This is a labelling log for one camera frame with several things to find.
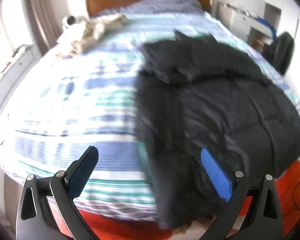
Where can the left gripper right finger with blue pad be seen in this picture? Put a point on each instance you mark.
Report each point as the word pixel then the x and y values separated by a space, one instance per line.
pixel 264 217

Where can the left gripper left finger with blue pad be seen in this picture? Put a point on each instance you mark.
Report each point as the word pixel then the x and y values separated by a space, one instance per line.
pixel 34 217

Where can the black puffer jacket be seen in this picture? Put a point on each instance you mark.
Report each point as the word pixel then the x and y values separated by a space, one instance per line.
pixel 194 94

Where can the orange red trousers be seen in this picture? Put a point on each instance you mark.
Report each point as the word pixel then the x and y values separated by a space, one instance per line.
pixel 288 189

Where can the striped blue green bedspread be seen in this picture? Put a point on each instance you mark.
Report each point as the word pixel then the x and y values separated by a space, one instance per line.
pixel 63 106

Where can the cream fleece garment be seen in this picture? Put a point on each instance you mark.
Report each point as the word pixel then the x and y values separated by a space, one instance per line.
pixel 80 37

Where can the chair with dark jacket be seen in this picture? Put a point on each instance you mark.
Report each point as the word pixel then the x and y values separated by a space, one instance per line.
pixel 280 52

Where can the white desk with drawers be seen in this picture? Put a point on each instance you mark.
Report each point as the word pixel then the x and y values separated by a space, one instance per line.
pixel 244 27

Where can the blue cloth on desk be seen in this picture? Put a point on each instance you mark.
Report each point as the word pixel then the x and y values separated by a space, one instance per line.
pixel 269 26

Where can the brown curtain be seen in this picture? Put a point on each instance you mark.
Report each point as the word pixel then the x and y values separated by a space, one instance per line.
pixel 43 24

